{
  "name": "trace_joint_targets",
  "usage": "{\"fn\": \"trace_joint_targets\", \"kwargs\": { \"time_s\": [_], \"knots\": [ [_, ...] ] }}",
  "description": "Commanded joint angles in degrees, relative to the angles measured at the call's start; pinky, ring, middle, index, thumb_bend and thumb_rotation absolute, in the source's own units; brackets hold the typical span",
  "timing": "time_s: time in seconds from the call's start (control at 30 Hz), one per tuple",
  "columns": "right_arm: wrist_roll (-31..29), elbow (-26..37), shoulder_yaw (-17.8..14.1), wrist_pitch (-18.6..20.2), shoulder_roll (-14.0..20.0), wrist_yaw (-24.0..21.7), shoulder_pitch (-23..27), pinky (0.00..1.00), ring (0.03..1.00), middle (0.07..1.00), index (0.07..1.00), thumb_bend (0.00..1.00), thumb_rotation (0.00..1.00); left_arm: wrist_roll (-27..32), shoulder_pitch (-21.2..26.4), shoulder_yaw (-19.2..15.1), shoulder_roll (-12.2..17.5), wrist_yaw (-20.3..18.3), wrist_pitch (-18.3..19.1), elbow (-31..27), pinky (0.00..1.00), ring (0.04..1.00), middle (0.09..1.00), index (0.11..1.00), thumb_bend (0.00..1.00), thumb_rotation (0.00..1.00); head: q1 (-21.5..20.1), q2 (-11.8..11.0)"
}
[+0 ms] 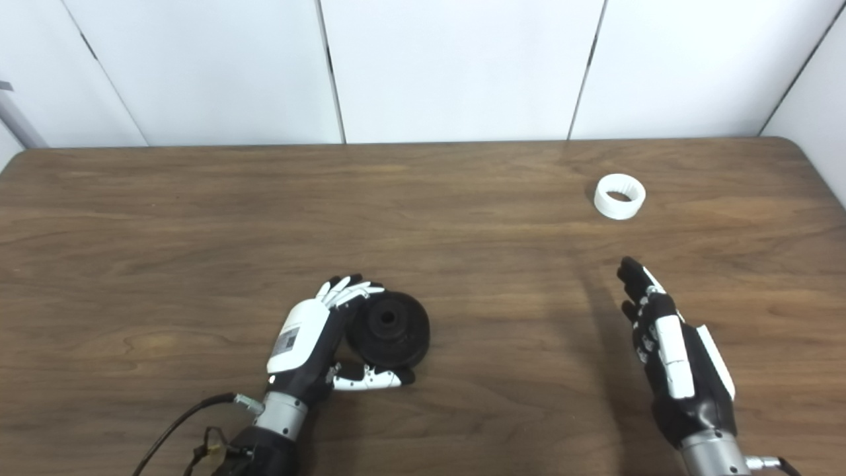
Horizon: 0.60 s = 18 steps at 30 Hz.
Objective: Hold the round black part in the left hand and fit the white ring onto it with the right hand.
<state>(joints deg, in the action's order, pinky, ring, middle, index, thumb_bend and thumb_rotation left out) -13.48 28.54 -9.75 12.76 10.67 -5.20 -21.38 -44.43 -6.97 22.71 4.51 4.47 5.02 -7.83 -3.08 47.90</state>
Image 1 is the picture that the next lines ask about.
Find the grey wall post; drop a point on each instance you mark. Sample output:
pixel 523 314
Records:
pixel 20 122

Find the round black stepped part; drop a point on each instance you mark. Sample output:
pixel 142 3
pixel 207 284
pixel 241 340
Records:
pixel 390 330

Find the white and black right hand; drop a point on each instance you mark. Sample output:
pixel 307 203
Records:
pixel 681 370

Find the white and black left hand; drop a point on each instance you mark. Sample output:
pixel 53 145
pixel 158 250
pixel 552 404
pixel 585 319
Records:
pixel 301 337

